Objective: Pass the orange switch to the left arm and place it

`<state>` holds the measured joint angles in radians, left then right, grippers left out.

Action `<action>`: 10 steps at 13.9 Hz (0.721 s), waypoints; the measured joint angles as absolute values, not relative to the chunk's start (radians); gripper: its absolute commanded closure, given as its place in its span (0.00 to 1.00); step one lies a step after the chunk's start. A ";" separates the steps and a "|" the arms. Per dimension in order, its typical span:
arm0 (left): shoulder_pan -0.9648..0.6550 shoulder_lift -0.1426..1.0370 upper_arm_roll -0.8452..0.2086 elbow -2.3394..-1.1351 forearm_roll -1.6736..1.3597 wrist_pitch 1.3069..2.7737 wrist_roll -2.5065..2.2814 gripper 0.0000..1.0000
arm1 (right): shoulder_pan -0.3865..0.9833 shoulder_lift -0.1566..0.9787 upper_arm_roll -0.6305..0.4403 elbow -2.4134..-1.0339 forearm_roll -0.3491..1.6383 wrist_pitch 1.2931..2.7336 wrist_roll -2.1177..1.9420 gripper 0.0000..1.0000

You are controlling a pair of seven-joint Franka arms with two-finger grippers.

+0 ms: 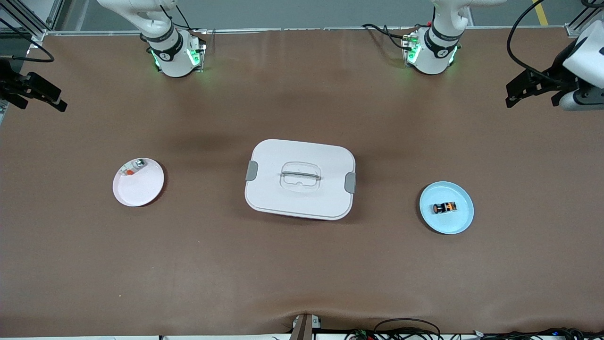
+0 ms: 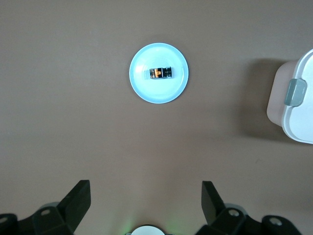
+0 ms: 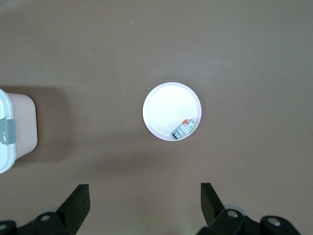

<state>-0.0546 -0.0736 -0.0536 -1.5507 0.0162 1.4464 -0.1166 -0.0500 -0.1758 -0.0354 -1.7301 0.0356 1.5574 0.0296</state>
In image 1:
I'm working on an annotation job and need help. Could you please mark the aluminium frame profile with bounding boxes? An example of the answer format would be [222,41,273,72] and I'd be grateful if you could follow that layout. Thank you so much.
[0,0,64,42]

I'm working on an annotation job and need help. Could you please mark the pink round plate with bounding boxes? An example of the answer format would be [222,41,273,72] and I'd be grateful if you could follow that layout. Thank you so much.
[112,157,165,207]

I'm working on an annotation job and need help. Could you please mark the black left base cable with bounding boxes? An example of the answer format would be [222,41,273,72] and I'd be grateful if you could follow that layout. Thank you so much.
[362,23,412,51]

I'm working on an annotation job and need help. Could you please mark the black base cable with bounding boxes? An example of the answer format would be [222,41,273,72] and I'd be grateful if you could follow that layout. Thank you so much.
[158,4,204,34]
[362,23,412,51]

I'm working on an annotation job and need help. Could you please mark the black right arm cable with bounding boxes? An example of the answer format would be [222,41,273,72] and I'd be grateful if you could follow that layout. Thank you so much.
[0,19,55,63]

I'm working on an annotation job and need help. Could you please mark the light blue round plate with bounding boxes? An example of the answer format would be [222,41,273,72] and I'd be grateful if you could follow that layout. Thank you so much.
[419,181,475,235]

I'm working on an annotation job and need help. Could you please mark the black right base cable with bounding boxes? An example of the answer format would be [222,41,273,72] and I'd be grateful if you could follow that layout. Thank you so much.
[158,4,204,34]

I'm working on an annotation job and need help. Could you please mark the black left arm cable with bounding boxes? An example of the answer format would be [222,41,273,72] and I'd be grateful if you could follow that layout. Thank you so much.
[507,0,567,86]

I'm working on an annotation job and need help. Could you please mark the white lidded plastic box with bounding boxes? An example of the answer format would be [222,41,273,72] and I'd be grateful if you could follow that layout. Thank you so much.
[244,139,357,221]

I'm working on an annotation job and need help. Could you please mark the black looped cable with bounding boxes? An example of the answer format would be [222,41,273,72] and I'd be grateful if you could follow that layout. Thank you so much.
[374,318,442,340]

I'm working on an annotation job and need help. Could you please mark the black cable bundle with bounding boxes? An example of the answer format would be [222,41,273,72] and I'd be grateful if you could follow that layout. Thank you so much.
[472,327,604,340]

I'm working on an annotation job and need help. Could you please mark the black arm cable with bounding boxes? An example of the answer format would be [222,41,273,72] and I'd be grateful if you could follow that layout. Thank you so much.
[507,0,567,86]
[0,19,55,63]

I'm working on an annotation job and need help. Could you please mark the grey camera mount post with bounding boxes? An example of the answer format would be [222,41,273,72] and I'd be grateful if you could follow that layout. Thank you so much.
[290,314,322,340]

